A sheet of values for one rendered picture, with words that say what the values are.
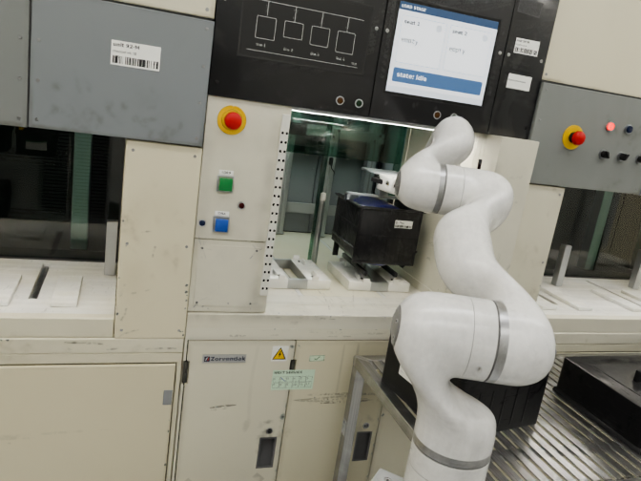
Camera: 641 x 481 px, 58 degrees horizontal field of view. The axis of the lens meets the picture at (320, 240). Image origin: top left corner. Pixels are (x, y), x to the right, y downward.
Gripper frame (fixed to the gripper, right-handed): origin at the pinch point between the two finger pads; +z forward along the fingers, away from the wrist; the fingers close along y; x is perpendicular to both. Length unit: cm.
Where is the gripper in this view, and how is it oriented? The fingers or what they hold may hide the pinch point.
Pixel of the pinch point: (384, 177)
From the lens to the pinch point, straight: 184.4
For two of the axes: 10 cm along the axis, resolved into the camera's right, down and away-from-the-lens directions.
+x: 1.5, -9.6, -2.4
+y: 9.4, 0.6, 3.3
